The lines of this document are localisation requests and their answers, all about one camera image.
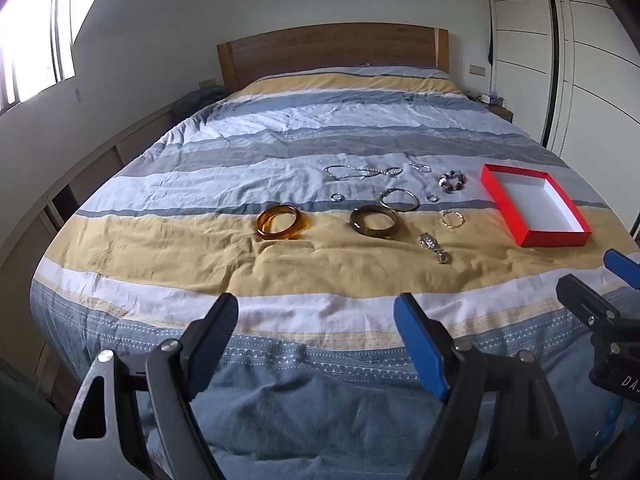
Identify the wooden headboard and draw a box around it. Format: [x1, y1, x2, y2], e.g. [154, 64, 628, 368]
[216, 22, 450, 92]

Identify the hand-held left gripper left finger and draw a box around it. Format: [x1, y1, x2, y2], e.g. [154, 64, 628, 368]
[55, 292, 240, 480]

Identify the red cardboard box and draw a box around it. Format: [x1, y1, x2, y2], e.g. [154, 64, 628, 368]
[480, 163, 593, 248]

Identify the dark green cloth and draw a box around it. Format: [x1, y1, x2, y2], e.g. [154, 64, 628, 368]
[175, 86, 231, 117]

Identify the white sliding wardrobe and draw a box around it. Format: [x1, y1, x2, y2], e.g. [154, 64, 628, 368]
[485, 0, 640, 241]

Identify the low wall cabinet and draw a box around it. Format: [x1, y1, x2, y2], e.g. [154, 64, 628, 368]
[0, 100, 178, 401]

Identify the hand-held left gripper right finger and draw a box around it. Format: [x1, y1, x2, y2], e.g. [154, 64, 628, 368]
[393, 292, 566, 480]

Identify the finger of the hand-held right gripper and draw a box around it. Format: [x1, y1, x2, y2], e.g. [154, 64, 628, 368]
[556, 275, 623, 336]
[603, 248, 640, 291]

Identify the dark brown bangle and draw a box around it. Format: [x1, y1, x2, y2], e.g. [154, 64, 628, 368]
[349, 205, 402, 236]

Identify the brown beaded bracelet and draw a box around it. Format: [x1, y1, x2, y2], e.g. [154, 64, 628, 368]
[438, 172, 468, 193]

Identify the striped bed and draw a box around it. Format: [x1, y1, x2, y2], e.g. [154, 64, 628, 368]
[30, 65, 640, 480]

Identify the window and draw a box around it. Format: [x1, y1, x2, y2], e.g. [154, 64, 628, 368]
[0, 0, 76, 111]

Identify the bright blue cloth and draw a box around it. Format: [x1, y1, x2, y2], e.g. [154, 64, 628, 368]
[597, 397, 628, 463]

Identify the thin silver bangle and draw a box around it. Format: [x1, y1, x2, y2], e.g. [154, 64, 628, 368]
[379, 187, 421, 212]

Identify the amber translucent bangle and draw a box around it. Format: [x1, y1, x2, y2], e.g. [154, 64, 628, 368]
[256, 204, 308, 241]

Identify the silver chain necklace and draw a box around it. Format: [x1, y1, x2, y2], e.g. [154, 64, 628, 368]
[324, 164, 405, 183]

